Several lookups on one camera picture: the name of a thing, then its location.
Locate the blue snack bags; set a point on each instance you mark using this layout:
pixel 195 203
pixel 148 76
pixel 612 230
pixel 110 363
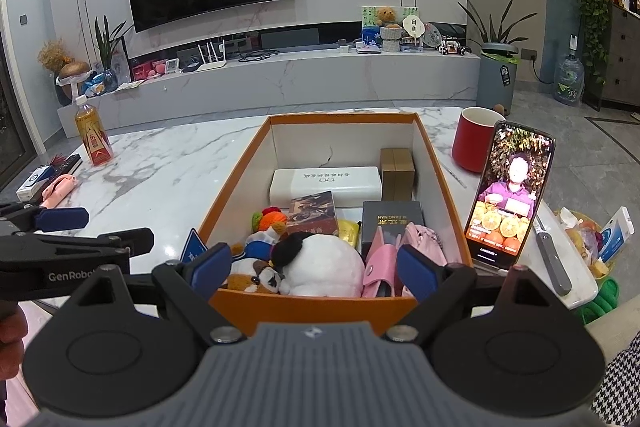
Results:
pixel 100 83

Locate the grey folding knife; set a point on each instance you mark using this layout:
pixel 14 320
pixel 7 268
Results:
pixel 552 257

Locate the orange cardboard box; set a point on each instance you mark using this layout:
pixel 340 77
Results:
pixel 235 187

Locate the houndstooth fabric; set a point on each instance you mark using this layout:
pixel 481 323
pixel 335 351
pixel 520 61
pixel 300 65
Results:
pixel 620 387

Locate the small brown cardboard box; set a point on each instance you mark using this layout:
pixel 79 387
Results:
pixel 397 172

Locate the red mug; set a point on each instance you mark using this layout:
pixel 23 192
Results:
pixel 472 142

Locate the green knitted cushion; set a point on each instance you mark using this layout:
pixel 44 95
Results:
pixel 600 302

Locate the clutter pile on counter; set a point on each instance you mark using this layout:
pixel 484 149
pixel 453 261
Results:
pixel 370 22

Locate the marble television console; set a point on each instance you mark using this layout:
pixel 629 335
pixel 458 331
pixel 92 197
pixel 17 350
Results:
pixel 300 82

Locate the decorative plate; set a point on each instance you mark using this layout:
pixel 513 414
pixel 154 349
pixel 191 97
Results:
pixel 433 34

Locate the small white clock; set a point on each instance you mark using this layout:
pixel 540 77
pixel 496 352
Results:
pixel 172 66

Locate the black book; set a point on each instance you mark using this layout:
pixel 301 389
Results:
pixel 67 166

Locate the toy car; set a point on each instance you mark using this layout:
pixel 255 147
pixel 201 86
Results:
pixel 454 48

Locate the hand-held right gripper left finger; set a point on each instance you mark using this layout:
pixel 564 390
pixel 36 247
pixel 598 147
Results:
pixel 212 269

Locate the climbing green plant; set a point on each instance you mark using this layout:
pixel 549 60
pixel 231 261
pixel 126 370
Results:
pixel 592 2

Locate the snake plant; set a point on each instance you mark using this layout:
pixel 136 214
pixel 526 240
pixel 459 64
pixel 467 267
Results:
pixel 107 47

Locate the dark printed box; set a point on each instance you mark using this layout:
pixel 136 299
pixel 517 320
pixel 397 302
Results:
pixel 312 212

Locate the black box with gold print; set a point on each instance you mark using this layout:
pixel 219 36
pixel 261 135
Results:
pixel 390 219

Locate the pink case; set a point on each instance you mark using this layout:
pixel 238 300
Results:
pixel 380 267

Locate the person's left hand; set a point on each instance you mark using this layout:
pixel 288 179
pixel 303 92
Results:
pixel 12 342

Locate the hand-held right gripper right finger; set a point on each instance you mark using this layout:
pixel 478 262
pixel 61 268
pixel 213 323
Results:
pixel 417 272

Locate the pink toys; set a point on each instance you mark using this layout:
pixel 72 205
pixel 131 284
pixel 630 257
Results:
pixel 147 69

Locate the panda plush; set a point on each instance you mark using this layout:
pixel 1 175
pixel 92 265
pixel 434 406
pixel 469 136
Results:
pixel 325 264

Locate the smartphone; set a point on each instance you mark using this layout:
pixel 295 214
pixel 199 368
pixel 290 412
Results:
pixel 510 197

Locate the yellow duck toy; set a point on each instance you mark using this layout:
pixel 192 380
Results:
pixel 348 232

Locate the orange crochet toy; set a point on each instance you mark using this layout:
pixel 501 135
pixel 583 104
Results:
pixel 267 219

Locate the yellow basket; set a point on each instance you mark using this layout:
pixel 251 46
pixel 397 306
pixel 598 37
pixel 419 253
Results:
pixel 582 239

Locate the tea bottle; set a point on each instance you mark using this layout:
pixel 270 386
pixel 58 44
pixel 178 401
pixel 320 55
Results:
pixel 92 132

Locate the dark glass door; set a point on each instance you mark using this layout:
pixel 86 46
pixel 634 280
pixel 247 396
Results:
pixel 10 117

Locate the dried flower bouquet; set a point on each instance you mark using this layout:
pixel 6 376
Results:
pixel 52 54

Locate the white and blue carton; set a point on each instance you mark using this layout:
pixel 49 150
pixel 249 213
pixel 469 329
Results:
pixel 616 234

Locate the teddy bear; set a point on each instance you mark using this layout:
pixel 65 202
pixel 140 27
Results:
pixel 387 24

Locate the grey drawer cabinet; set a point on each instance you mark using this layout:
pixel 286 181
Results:
pixel 622 57

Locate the long-leaf potted plant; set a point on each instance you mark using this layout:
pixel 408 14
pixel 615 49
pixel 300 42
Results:
pixel 492 27

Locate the brown plush with blue cap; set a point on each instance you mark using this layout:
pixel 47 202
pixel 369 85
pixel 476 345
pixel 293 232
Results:
pixel 260 279

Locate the white rounded case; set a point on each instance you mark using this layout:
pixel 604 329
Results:
pixel 325 184

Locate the pink selfie stick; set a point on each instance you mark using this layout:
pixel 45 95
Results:
pixel 57 189

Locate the white and blue box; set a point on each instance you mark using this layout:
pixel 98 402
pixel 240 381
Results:
pixel 32 184

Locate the wall socket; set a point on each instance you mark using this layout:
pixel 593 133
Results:
pixel 529 54

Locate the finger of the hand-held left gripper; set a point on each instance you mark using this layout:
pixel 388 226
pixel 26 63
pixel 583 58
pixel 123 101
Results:
pixel 127 244
pixel 62 219

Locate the large water jug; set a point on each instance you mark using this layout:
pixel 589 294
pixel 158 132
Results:
pixel 569 82

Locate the photo frame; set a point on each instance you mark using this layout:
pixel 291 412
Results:
pixel 121 62

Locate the white router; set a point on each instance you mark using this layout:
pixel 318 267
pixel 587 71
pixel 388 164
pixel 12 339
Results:
pixel 207 62

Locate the white round fan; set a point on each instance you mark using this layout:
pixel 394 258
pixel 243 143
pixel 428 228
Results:
pixel 414 27

